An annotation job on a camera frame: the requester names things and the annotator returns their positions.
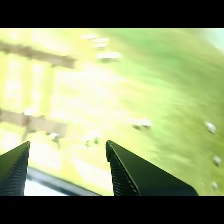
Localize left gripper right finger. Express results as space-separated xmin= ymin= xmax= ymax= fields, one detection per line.
xmin=105 ymin=139 xmax=200 ymax=197

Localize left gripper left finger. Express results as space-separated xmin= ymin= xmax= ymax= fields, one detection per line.
xmin=0 ymin=140 xmax=31 ymax=197

